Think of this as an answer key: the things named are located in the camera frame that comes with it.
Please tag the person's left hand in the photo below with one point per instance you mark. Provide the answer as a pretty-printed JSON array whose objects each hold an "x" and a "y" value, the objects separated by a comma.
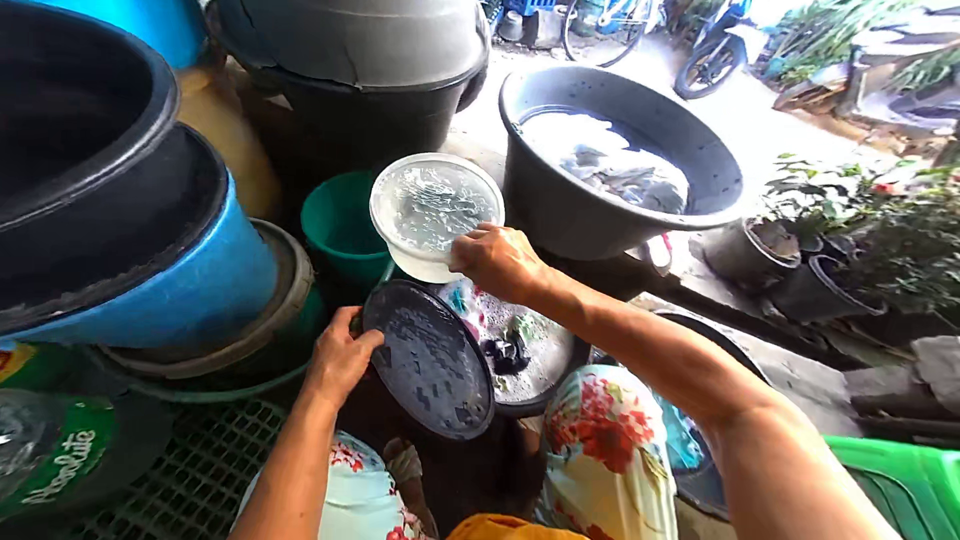
[{"x": 336, "y": 362}]

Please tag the person's right hand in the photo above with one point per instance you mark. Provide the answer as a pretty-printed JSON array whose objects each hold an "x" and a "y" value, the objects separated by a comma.
[{"x": 508, "y": 264}]

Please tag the person's left thumb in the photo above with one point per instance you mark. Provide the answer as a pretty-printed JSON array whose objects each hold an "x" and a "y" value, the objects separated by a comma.
[{"x": 370, "y": 341}]

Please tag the person's right fingers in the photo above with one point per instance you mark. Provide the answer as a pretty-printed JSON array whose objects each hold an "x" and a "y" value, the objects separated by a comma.
[{"x": 468, "y": 250}]

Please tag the person's left fingers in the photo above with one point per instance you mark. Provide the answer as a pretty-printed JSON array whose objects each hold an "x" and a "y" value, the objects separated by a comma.
[{"x": 343, "y": 317}]

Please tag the translucent white water tub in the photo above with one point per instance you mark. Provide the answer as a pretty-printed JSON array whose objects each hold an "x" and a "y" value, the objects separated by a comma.
[{"x": 431, "y": 202}]

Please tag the black oval shallow basin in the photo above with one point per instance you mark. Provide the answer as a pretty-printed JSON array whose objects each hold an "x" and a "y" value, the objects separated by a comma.
[{"x": 431, "y": 367}]

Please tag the person's right forearm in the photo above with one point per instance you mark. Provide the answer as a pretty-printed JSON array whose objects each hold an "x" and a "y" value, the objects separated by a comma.
[{"x": 697, "y": 375}]

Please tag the person's left forearm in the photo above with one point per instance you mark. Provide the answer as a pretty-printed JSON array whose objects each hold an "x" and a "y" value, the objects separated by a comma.
[{"x": 291, "y": 472}]

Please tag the dark green round basin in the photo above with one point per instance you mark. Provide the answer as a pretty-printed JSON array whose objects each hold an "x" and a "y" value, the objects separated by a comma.
[{"x": 300, "y": 349}]

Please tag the brown-grey rimmed tub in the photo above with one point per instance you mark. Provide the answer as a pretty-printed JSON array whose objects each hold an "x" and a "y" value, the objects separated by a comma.
[{"x": 289, "y": 285}]

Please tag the green plastic bucket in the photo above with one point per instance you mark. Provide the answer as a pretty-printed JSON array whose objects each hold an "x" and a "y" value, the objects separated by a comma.
[{"x": 341, "y": 221}]

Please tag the pile of mixed soapy laundry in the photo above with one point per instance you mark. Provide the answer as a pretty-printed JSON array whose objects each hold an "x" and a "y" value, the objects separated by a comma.
[{"x": 510, "y": 349}]

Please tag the large grey round basin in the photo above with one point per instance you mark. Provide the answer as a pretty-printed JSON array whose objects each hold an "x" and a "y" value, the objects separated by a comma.
[{"x": 585, "y": 217}]

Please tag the blue tub with black interior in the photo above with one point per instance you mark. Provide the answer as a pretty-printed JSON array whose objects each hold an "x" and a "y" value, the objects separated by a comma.
[{"x": 202, "y": 277}]

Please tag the large black plastic tub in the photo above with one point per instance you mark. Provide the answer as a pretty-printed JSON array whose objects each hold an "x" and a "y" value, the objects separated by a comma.
[{"x": 375, "y": 120}]

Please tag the black basin with soapy water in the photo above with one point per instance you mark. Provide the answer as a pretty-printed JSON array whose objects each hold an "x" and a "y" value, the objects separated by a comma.
[{"x": 555, "y": 394}]

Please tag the pile of white soaking clothes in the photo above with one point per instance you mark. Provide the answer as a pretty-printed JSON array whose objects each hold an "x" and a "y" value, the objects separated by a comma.
[{"x": 622, "y": 169}]

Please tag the dark green grid crate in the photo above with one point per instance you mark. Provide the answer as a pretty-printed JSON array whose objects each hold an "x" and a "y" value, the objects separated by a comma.
[{"x": 202, "y": 469}]

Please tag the yellowish plastic drum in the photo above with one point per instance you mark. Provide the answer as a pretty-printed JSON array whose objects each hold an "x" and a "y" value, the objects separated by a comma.
[{"x": 225, "y": 139}]

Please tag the person's body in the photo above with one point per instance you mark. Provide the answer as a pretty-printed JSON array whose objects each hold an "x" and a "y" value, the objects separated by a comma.
[{"x": 510, "y": 529}]

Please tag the large grey plastic tub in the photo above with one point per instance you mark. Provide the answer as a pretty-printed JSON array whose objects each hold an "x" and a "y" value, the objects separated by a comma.
[{"x": 367, "y": 37}]

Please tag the person's legs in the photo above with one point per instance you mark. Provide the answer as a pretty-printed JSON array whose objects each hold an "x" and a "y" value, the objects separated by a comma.
[{"x": 600, "y": 465}]

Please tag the blue plastic crate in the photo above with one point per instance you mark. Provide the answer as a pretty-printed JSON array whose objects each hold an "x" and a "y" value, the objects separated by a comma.
[{"x": 531, "y": 6}]

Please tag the bicycle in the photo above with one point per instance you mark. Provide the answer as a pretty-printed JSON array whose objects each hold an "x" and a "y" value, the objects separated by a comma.
[{"x": 600, "y": 22}]

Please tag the dark grey plant pot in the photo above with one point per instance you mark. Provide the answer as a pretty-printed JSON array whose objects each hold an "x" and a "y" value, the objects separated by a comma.
[{"x": 739, "y": 255}]

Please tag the teal wet cloth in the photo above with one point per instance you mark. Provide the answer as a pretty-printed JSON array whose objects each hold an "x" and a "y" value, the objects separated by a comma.
[{"x": 679, "y": 439}]

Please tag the clear bottle with green label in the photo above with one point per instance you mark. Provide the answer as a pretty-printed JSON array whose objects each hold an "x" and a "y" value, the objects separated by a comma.
[{"x": 79, "y": 446}]

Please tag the motorcycle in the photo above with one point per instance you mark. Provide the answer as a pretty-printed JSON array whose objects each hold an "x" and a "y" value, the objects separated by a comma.
[{"x": 720, "y": 56}]

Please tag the yellow red printed packet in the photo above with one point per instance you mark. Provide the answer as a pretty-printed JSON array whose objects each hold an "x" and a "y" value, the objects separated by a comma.
[{"x": 15, "y": 360}]

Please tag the black round tub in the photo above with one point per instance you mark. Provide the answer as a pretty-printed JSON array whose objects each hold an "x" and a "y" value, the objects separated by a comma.
[{"x": 701, "y": 487}]

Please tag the black plant pot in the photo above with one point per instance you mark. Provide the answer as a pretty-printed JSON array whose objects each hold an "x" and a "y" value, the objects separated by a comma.
[{"x": 814, "y": 292}]

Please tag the leafy potted plant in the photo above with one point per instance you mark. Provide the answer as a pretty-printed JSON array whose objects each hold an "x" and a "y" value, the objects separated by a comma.
[{"x": 817, "y": 199}]

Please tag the bright blue plastic drum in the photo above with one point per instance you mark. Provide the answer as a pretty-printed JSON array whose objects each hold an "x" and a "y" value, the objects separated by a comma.
[{"x": 142, "y": 26}]

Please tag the long-leaved green plants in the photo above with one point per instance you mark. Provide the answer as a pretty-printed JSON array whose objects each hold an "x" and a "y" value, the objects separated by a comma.
[{"x": 825, "y": 34}]

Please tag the bushy green plant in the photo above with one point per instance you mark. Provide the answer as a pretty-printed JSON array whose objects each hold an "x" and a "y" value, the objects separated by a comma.
[{"x": 919, "y": 247}]

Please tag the grey concrete block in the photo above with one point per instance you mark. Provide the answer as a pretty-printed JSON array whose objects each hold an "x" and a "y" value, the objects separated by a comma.
[{"x": 937, "y": 367}]

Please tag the bright green plastic container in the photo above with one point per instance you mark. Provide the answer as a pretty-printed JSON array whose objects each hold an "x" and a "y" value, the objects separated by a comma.
[{"x": 900, "y": 476}]

